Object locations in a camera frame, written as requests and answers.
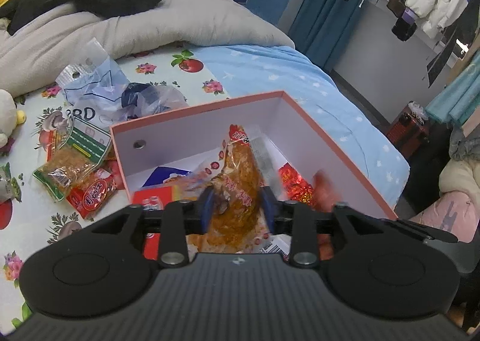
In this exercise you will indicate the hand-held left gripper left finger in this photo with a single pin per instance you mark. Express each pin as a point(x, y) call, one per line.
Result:
point(207, 209)

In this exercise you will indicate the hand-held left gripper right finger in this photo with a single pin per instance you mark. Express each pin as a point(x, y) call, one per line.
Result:
point(269, 209)

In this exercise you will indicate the shiny red snack packet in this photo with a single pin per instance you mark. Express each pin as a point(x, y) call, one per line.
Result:
point(294, 183)

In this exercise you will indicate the brown meat snack packet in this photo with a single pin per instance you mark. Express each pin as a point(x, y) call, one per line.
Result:
point(240, 176)

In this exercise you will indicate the blue white snack packet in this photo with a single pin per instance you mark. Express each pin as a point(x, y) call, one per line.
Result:
point(165, 176)

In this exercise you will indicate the red white snack packet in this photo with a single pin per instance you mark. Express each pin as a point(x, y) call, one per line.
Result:
point(150, 196)

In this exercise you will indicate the orange cardboard box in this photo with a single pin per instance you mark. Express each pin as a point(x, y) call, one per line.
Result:
point(187, 138)

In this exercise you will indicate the green white snack packet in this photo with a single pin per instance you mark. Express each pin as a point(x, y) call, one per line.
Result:
point(67, 168)

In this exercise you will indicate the clear plastic snack packet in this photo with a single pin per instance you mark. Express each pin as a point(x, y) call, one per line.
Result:
point(264, 161)

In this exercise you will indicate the dark blue plastic bag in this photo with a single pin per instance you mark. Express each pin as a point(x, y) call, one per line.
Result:
point(135, 95)

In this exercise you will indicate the red suitcase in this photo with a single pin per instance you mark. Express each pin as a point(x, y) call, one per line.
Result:
point(407, 131)

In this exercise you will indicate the clear printed plastic bag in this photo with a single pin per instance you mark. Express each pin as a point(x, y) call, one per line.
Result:
point(90, 101)

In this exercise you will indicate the pink printed bedding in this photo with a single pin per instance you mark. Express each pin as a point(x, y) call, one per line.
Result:
point(446, 213)

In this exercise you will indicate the grey duvet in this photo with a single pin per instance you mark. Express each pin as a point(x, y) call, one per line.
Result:
point(187, 22)

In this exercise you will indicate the blue curtain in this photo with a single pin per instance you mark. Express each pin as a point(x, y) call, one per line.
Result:
point(318, 25)

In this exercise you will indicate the cream cushion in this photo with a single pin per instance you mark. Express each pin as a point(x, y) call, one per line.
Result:
point(459, 179)

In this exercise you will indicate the grey garment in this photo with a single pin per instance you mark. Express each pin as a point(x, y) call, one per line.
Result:
point(465, 144)

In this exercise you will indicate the teal curtain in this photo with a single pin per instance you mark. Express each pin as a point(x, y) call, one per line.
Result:
point(457, 101)

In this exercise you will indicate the white blue plush penguin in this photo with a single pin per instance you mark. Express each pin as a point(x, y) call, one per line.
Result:
point(7, 112)

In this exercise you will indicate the dark purple hanging garment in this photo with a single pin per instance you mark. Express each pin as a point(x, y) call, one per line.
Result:
point(405, 25)

